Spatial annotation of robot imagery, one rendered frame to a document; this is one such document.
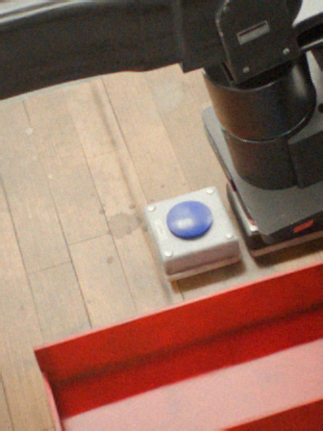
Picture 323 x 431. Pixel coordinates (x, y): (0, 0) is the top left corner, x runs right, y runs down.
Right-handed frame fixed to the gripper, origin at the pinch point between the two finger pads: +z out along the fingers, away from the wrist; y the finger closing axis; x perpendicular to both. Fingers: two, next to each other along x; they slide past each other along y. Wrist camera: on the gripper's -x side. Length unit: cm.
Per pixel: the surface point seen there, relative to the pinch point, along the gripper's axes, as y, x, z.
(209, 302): 4.1, 7.8, 13.5
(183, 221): 13.8, 7.0, 16.6
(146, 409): -0.5, 15.8, 16.4
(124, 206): 20.4, 11.2, 20.7
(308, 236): 9.9, -2.3, 21.0
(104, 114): 32.5, 9.5, 22.6
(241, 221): 12.4, 2.4, 18.3
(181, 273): 10.7, 9.0, 19.1
